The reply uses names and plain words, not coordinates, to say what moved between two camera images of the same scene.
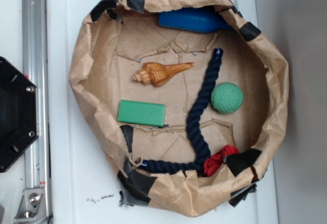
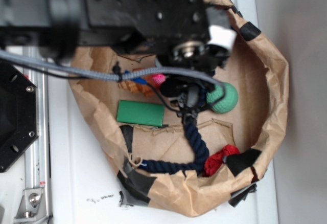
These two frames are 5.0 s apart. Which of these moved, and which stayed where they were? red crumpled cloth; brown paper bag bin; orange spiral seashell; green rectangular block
Moved: orange spiral seashell
Stayed: brown paper bag bin; green rectangular block; red crumpled cloth
